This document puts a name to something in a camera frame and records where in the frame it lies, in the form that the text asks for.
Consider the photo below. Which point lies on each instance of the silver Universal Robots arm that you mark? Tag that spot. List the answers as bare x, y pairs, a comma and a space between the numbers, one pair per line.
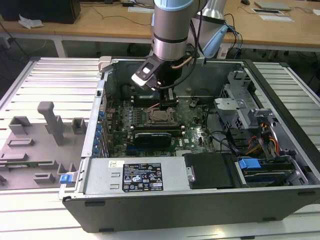
170, 25

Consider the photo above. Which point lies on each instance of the CPU socket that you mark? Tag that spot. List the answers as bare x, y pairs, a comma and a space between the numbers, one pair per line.
149, 117

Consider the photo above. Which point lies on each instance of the blue expansion slot clip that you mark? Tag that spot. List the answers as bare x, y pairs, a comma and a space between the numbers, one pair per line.
96, 140
101, 115
94, 150
98, 128

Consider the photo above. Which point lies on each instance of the black flat drive cover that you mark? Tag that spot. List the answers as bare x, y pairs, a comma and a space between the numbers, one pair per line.
210, 171

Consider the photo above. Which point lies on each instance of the pale blue teach pendant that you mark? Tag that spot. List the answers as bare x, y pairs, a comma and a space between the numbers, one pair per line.
213, 42

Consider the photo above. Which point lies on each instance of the white tag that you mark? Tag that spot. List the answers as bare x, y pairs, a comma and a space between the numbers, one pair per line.
222, 53

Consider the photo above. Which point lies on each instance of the green motherboard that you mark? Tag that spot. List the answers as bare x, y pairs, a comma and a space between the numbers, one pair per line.
192, 135

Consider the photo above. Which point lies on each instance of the black graphics card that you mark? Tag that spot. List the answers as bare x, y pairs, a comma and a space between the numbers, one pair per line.
152, 140

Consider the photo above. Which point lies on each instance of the metal disk bay cage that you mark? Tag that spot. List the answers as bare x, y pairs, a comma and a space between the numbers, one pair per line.
230, 110

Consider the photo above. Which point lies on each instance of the wooden desk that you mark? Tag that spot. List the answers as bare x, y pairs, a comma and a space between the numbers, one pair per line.
112, 27

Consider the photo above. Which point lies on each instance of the black power adapter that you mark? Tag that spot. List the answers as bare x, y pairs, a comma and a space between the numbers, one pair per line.
128, 4

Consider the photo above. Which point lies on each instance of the black computer mouse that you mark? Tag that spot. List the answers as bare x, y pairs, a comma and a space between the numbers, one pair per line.
245, 2

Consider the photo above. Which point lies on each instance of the blue disk carrier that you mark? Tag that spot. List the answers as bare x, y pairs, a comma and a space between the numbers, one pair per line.
248, 165

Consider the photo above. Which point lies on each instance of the grey power supply unit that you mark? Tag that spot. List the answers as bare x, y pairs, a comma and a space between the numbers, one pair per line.
100, 175

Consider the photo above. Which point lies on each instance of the grey flat laptop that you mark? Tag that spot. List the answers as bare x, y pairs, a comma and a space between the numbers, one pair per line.
272, 5

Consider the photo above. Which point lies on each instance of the black box on desk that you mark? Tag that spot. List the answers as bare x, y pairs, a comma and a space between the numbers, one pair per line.
50, 11

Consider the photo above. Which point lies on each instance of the black open PC case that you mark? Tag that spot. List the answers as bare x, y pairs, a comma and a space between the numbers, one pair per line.
175, 212

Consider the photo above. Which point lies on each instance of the grey parts rack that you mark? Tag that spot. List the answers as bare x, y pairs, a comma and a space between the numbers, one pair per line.
42, 147

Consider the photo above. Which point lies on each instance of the blue case latch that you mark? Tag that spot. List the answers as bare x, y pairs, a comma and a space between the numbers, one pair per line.
65, 178

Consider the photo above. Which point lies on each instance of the crumpled white paper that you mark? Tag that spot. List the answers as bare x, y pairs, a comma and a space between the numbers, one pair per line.
31, 22

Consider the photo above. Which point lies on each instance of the green RAM stick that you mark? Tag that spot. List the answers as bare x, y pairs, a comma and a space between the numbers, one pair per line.
22, 165

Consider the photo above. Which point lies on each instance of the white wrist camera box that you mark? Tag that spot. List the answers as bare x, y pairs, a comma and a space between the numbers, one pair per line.
145, 73

